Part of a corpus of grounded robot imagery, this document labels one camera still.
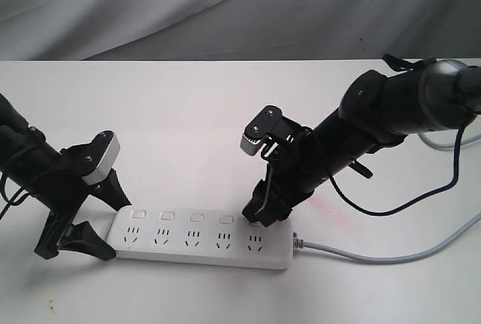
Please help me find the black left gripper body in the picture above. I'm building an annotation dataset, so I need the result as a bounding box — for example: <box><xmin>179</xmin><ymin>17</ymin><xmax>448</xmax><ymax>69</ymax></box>
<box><xmin>22</xmin><ymin>141</ymin><xmax>91</xmax><ymax>259</ymax></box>

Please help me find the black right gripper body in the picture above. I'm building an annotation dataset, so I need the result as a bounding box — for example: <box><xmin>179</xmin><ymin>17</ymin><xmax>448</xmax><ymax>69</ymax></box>
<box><xmin>261</xmin><ymin>128</ymin><xmax>334</xmax><ymax>209</ymax></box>

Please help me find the white five-socket power strip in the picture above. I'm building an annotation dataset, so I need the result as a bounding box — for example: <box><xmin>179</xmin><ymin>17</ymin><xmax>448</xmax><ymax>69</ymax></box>
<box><xmin>107</xmin><ymin>208</ymin><xmax>294</xmax><ymax>270</ymax></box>

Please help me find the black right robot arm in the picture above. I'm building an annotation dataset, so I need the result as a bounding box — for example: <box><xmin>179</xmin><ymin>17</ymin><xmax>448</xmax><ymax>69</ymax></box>
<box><xmin>240</xmin><ymin>54</ymin><xmax>480</xmax><ymax>226</ymax></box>

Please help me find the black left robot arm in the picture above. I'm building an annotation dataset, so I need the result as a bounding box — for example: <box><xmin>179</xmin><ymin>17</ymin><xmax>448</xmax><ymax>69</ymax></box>
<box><xmin>1</xmin><ymin>97</ymin><xmax>130</xmax><ymax>261</ymax></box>

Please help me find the grey backdrop cloth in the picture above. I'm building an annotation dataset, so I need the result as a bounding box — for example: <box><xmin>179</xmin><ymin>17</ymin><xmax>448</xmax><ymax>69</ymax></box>
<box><xmin>1</xmin><ymin>0</ymin><xmax>480</xmax><ymax>61</ymax></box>

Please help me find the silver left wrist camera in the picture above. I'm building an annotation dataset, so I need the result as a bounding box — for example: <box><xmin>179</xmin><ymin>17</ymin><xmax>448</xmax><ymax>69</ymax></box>
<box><xmin>79</xmin><ymin>130</ymin><xmax>120</xmax><ymax>186</ymax></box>

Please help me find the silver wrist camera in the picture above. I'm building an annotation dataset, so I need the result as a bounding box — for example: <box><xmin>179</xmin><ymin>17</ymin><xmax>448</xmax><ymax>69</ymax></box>
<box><xmin>240</xmin><ymin>105</ymin><xmax>283</xmax><ymax>156</ymax></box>
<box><xmin>79</xmin><ymin>130</ymin><xmax>120</xmax><ymax>186</ymax></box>

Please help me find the grey power cable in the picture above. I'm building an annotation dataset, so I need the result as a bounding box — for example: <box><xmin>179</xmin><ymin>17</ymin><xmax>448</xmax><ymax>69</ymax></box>
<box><xmin>291</xmin><ymin>113</ymin><xmax>481</xmax><ymax>266</ymax></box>

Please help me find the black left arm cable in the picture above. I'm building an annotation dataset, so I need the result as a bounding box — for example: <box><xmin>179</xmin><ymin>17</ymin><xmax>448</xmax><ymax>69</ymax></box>
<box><xmin>0</xmin><ymin>128</ymin><xmax>68</xmax><ymax>223</ymax></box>

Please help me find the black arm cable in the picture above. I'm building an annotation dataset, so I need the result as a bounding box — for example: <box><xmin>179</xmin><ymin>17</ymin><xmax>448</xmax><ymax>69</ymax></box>
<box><xmin>0</xmin><ymin>128</ymin><xmax>68</xmax><ymax>223</ymax></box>
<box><xmin>326</xmin><ymin>113</ymin><xmax>467</xmax><ymax>217</ymax></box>

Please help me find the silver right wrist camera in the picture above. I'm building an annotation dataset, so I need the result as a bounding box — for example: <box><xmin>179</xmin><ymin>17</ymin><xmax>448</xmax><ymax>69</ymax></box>
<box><xmin>240</xmin><ymin>105</ymin><xmax>283</xmax><ymax>156</ymax></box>

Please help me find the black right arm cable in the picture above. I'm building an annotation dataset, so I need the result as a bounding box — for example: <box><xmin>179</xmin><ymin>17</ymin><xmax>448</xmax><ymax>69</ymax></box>
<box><xmin>326</xmin><ymin>113</ymin><xmax>467</xmax><ymax>217</ymax></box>

